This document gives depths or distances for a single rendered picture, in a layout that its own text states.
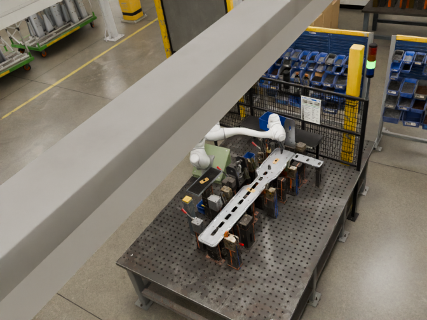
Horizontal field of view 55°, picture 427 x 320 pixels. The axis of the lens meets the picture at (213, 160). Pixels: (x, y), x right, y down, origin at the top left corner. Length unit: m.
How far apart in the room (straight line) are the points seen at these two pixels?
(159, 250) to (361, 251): 2.12
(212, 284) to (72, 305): 1.74
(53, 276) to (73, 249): 0.04
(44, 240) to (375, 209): 4.74
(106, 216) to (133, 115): 0.16
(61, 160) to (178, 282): 3.11
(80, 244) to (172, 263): 3.22
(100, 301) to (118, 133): 4.10
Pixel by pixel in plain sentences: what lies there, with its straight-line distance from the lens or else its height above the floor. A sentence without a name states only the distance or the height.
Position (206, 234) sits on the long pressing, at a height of 1.00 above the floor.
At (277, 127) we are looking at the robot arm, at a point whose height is 1.51.
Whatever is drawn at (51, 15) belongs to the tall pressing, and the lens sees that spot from 11.31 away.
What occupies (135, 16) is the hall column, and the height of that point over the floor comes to 0.14.
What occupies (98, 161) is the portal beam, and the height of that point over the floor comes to 3.33.
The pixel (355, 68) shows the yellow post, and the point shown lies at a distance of 3.92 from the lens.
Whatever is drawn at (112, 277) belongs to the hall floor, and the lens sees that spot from 4.79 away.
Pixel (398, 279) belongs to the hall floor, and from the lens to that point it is 4.56.
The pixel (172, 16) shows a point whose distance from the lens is 6.23.
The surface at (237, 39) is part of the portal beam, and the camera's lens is 0.82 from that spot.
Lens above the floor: 3.66
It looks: 39 degrees down
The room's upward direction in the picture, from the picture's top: 10 degrees counter-clockwise
